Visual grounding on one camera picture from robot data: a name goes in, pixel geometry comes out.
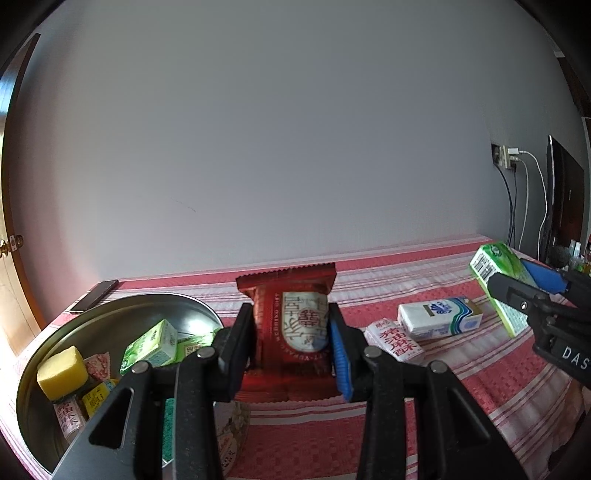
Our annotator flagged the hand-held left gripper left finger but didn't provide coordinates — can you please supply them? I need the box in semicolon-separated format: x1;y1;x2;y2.
55;302;254;480

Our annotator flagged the green and white carton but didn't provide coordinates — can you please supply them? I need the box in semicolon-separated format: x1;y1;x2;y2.
469;242;539;337
175;330;218;365
120;319;178;376

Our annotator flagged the black flat screen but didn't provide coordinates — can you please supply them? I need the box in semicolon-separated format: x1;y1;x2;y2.
545;135;586;273

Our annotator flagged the white and red snack packet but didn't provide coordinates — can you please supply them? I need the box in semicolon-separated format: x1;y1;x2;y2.
53;399;88;441
365;318;426;366

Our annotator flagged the wooden door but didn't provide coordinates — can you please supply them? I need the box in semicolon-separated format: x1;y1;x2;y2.
0;32;47;333

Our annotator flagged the white tissue pack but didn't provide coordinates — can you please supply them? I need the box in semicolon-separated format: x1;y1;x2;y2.
397;296;484;342

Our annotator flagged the pink snack packet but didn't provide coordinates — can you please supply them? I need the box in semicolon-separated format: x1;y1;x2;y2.
83;352;112;381

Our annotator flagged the dark power cable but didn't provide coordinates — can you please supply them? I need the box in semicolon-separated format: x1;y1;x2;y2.
499;166;514;247

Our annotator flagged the black smartphone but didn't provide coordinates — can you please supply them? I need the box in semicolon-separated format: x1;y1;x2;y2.
69;280;119;315

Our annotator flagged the green scouring pad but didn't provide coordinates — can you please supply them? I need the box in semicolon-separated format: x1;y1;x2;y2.
161;398;177;462

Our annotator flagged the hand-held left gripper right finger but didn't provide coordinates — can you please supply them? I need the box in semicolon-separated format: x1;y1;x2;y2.
327;305;529;480

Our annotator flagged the small yellow box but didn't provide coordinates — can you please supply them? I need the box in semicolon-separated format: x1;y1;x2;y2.
81;378;118;418

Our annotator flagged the grey power cable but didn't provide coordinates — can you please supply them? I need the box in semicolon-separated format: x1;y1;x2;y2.
510;168;522;250

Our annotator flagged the round metal tin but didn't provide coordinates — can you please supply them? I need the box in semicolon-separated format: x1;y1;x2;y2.
16;293;252;480

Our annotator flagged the yellow and green sponge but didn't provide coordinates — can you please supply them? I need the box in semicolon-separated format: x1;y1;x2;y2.
37;347;89;401

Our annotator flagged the white charger cable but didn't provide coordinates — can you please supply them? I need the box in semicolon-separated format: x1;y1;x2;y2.
517;150;550;259

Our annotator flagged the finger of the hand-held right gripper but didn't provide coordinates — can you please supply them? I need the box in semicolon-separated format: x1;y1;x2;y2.
519;259;591;306
487;274;563;325

